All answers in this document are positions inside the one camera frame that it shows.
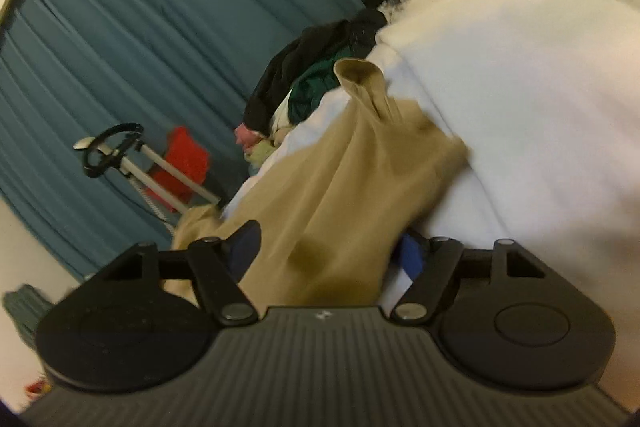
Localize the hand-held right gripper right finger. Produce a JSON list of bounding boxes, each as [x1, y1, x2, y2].
[[389, 233, 547, 322]]

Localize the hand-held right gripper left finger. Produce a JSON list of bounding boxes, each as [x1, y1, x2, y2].
[[98, 220, 262, 327]]

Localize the tan pants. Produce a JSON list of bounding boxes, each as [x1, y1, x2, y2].
[[161, 59, 470, 310]]

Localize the red bag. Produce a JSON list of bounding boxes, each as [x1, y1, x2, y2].
[[148, 126, 211, 214]]

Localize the pink cloth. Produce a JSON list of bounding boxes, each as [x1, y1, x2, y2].
[[234, 123, 266, 154]]

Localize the dark green garment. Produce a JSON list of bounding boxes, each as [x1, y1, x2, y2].
[[286, 60, 346, 126]]

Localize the white bed sheet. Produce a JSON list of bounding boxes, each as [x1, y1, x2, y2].
[[221, 0, 640, 398]]

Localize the black garment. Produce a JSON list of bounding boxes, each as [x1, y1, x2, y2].
[[243, 9, 389, 132]]

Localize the teal knitted cloth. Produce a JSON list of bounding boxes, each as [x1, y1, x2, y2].
[[2, 283, 57, 350]]

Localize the teal curtain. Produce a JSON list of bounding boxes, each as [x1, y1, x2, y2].
[[0, 0, 431, 283]]

